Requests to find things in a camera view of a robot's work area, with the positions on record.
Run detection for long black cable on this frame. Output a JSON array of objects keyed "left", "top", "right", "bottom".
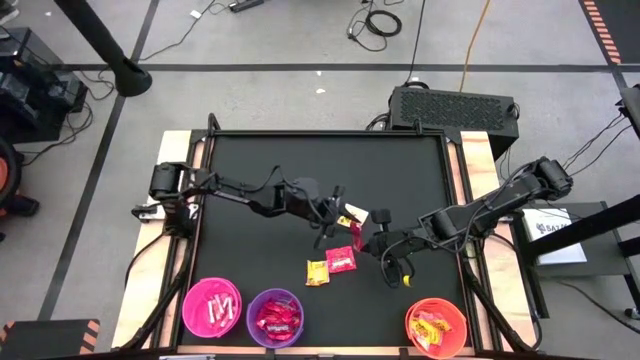
[{"left": 403, "top": 0, "right": 429, "bottom": 86}]

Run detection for purple plastic bucket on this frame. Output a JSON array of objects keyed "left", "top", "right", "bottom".
[{"left": 245, "top": 286, "right": 305, "bottom": 349}]

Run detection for pink plastic bucket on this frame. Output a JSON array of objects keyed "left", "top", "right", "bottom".
[{"left": 180, "top": 277, "right": 244, "bottom": 340}]

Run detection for black side table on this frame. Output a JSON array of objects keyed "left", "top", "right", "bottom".
[{"left": 502, "top": 192, "right": 640, "bottom": 321}]

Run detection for black computer case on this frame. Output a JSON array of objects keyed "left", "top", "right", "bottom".
[{"left": 388, "top": 85, "right": 521, "bottom": 161}]

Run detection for black table mat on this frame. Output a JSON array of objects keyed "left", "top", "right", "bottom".
[{"left": 192, "top": 132, "right": 474, "bottom": 349}]

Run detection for white labelled box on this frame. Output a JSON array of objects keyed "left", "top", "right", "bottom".
[{"left": 521, "top": 207, "right": 589, "bottom": 266}]

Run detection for black cable sleeve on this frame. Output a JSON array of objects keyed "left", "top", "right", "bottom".
[
  {"left": 117, "top": 234, "right": 199, "bottom": 351},
  {"left": 458, "top": 244, "right": 544, "bottom": 354}
]

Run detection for black orange striped floor mat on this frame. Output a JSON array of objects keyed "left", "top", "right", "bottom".
[
  {"left": 0, "top": 318, "right": 101, "bottom": 360},
  {"left": 578, "top": 0, "right": 640, "bottom": 66}
]

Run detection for orange plastic bucket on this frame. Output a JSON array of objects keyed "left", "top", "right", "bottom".
[{"left": 404, "top": 297, "right": 469, "bottom": 360}]

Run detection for orange cable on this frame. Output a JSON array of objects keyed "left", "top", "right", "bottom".
[{"left": 458, "top": 0, "right": 494, "bottom": 94}]

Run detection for black power strip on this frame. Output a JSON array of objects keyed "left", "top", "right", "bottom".
[{"left": 228, "top": 0, "right": 266, "bottom": 14}]

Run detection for black floor cables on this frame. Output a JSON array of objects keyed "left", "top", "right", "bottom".
[
  {"left": 497, "top": 112, "right": 634, "bottom": 201},
  {"left": 19, "top": 67, "right": 117, "bottom": 167}
]

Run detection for coiled black cable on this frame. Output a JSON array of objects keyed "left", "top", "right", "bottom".
[{"left": 346, "top": 0, "right": 404, "bottom": 54}]

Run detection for black metal table frame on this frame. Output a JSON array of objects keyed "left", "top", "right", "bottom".
[{"left": 149, "top": 112, "right": 544, "bottom": 357}]

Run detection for yellow Sour Patch pack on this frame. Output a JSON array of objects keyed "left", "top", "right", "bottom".
[
  {"left": 409, "top": 319, "right": 432, "bottom": 351},
  {"left": 305, "top": 259, "right": 331, "bottom": 288},
  {"left": 424, "top": 317, "right": 454, "bottom": 334}
]

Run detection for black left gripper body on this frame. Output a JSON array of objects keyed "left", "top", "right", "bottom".
[{"left": 304, "top": 183, "right": 349, "bottom": 251}]

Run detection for black slanted beam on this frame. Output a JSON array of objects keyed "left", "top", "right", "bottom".
[{"left": 524, "top": 193, "right": 640, "bottom": 261}]

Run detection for black round pole stand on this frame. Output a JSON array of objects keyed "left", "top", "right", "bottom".
[{"left": 53, "top": 0, "right": 154, "bottom": 99}]

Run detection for black equipment rack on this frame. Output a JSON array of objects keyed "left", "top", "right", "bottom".
[{"left": 0, "top": 27, "right": 90, "bottom": 145}]

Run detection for orange black machine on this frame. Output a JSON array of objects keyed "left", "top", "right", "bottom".
[{"left": 0, "top": 137, "right": 41, "bottom": 244}]

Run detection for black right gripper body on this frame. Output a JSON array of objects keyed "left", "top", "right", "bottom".
[{"left": 369, "top": 207, "right": 426, "bottom": 290}]

